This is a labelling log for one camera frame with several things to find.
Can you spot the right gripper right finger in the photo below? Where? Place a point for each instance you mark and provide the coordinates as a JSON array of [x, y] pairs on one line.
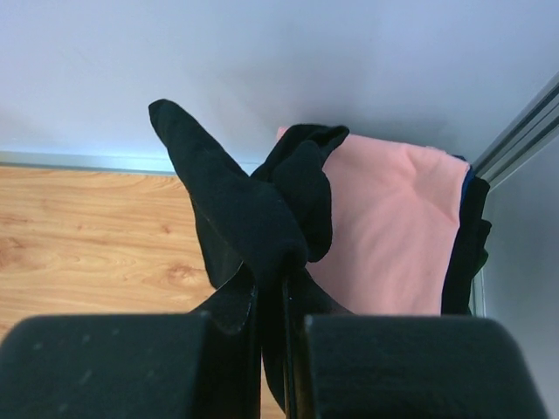
[[342, 365]]

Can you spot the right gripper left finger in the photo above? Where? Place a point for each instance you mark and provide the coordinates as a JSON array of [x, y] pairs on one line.
[[200, 364]]

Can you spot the black t shirt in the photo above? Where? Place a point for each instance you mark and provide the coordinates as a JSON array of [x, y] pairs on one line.
[[272, 222]]

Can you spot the stack of folded shirts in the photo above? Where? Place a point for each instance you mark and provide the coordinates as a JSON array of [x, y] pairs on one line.
[[468, 253]]

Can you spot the pink folded t shirt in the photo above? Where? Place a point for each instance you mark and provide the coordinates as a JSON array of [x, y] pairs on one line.
[[395, 218]]

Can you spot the aluminium frame rail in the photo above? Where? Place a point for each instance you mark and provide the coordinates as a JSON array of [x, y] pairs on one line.
[[527, 133]]

